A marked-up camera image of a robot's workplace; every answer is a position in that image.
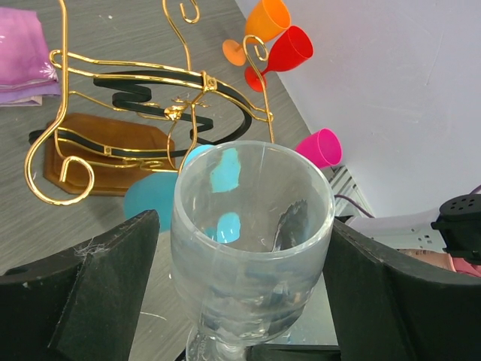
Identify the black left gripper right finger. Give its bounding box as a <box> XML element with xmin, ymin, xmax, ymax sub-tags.
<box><xmin>323</xmin><ymin>220</ymin><xmax>480</xmax><ymax>360</ymax></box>

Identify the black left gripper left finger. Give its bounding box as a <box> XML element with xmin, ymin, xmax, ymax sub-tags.
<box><xmin>1</xmin><ymin>211</ymin><xmax>160</xmax><ymax>360</ymax></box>

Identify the blue wine glass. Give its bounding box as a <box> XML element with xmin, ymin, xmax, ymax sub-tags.
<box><xmin>123</xmin><ymin>144</ymin><xmax>215</xmax><ymax>233</ymax></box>

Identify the clear wine glass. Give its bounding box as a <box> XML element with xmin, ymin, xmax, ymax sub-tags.
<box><xmin>171</xmin><ymin>141</ymin><xmax>334</xmax><ymax>360</ymax></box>

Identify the pink wine glass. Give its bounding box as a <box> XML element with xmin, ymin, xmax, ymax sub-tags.
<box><xmin>295</xmin><ymin>128</ymin><xmax>343</xmax><ymax>169</ymax></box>

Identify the gold wire wine glass rack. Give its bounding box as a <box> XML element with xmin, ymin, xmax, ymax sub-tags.
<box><xmin>23</xmin><ymin>2</ymin><xmax>274</xmax><ymax>206</ymax></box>

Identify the red wine glass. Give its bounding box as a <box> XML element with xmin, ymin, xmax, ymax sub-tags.
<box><xmin>260</xmin><ymin>26</ymin><xmax>314</xmax><ymax>84</ymax></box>

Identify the orange wine glass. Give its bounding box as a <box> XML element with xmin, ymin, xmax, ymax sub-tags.
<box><xmin>222</xmin><ymin>0</ymin><xmax>291</xmax><ymax>66</ymax></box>

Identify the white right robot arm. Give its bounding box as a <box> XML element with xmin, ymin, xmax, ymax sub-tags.
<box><xmin>346</xmin><ymin>190</ymin><xmax>480</xmax><ymax>278</ymax></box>

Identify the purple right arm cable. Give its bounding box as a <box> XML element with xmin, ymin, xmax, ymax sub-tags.
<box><xmin>333</xmin><ymin>184</ymin><xmax>481</xmax><ymax>219</ymax></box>

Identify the aluminium frame rail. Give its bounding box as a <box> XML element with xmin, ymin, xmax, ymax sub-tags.
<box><xmin>329</xmin><ymin>166</ymin><xmax>374</xmax><ymax>217</ymax></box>

